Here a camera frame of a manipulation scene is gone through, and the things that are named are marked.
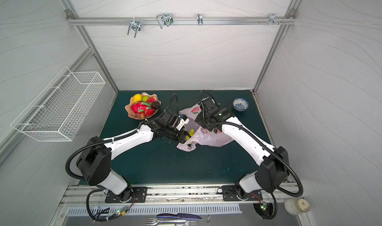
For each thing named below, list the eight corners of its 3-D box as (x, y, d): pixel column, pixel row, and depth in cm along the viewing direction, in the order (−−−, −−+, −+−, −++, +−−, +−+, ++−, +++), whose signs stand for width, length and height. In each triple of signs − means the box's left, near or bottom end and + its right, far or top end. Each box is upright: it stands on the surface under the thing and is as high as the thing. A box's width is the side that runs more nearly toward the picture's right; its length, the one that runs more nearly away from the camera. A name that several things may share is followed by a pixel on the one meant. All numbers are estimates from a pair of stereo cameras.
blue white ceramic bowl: (234, 111, 109) (235, 108, 106) (231, 100, 116) (232, 97, 113) (248, 111, 109) (250, 108, 106) (245, 100, 116) (246, 97, 113)
